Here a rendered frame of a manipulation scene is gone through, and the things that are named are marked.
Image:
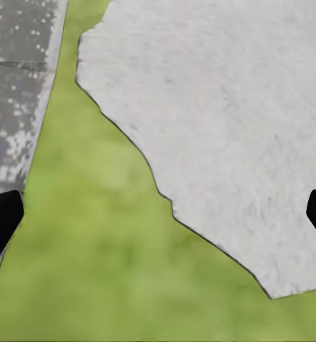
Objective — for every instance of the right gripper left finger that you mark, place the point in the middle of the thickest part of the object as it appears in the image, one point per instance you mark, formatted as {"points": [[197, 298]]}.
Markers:
{"points": [[11, 212]]}

